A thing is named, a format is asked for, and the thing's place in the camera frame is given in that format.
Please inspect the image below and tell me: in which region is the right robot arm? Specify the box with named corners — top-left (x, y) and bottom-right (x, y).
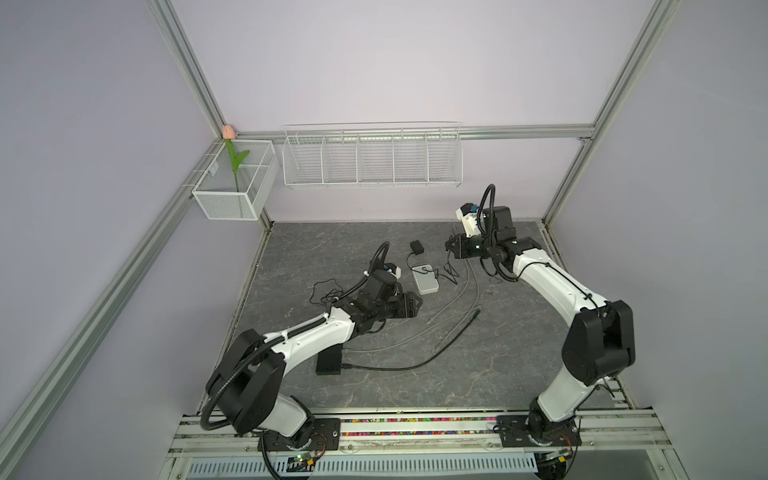
top-left (446, 184), bottom-right (636, 446)

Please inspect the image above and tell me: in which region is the black network switch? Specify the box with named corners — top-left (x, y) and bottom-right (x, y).
top-left (315, 344), bottom-right (343, 376)

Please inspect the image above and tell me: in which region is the black ethernet cable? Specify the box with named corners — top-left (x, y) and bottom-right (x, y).
top-left (340, 307), bottom-right (482, 373)

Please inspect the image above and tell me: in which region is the white router box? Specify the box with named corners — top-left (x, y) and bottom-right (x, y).
top-left (411, 264), bottom-right (439, 295)

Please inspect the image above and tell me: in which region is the white mesh corner basket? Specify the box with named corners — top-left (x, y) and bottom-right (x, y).
top-left (192, 140), bottom-right (280, 221)

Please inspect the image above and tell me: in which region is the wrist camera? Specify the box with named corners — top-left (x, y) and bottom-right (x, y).
top-left (385, 263), bottom-right (402, 279)
top-left (456, 203), bottom-right (481, 237)

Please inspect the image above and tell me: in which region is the white wire shelf basket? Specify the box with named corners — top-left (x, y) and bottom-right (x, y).
top-left (283, 122), bottom-right (464, 188)

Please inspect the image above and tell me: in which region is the grey ethernet cable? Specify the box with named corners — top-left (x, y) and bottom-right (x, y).
top-left (419, 257), bottom-right (481, 328)
top-left (347, 311), bottom-right (475, 354)

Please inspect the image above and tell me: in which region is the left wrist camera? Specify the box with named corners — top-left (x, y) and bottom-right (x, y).
top-left (385, 263), bottom-right (402, 279)

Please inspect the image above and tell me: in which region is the artificial tulip flower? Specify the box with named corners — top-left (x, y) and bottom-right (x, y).
top-left (222, 125), bottom-right (250, 192)

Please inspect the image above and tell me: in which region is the black cube power adapter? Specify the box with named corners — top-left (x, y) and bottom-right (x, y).
top-left (410, 240), bottom-right (425, 255)

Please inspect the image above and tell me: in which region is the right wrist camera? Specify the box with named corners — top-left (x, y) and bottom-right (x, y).
top-left (456, 203), bottom-right (481, 237)

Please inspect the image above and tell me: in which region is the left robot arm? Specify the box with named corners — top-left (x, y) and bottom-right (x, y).
top-left (199, 241), bottom-right (423, 449)

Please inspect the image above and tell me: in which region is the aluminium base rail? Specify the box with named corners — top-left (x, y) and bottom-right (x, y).
top-left (167, 409), bottom-right (673, 460)

